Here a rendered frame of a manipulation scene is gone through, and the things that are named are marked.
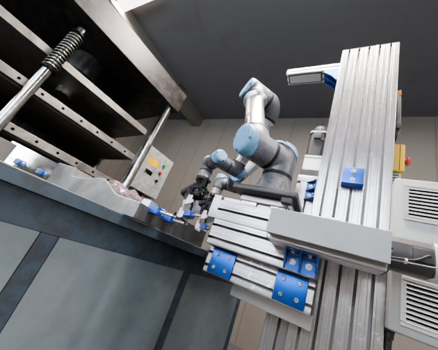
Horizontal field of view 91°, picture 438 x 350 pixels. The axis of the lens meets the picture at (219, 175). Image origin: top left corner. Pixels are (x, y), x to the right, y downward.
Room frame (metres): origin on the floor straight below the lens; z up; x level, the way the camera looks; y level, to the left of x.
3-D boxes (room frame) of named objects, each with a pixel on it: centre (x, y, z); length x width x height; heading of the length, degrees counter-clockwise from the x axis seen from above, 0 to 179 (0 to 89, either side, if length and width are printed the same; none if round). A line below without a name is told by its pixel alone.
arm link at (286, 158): (0.75, -0.21, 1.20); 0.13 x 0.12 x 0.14; 111
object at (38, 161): (1.40, 1.19, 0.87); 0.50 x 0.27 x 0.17; 49
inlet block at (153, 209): (0.82, 0.16, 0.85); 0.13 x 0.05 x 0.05; 66
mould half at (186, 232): (1.29, 0.22, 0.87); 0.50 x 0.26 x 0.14; 49
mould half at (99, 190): (0.97, 0.39, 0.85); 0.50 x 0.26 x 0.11; 66
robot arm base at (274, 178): (0.76, -0.21, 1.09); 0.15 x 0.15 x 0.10
